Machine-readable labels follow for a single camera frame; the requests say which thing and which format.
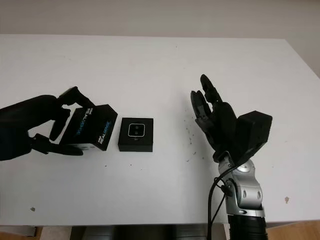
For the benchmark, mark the small silver depth camera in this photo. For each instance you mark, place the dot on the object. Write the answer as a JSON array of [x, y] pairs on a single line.
[[136, 130]]

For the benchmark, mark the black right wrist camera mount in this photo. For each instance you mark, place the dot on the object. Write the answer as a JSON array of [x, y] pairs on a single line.
[[255, 132]]

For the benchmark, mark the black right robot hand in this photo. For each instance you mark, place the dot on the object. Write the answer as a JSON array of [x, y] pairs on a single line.
[[225, 125]]

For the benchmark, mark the black RealSense box lid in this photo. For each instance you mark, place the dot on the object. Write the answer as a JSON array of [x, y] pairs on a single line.
[[90, 125]]

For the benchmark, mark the dark grey robot torso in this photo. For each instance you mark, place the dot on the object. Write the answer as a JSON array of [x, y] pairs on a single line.
[[140, 233]]

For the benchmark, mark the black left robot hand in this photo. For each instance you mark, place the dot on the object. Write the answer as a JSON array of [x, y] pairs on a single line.
[[25, 120]]

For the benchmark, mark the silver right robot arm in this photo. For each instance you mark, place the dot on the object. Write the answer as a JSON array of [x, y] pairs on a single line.
[[247, 192]]

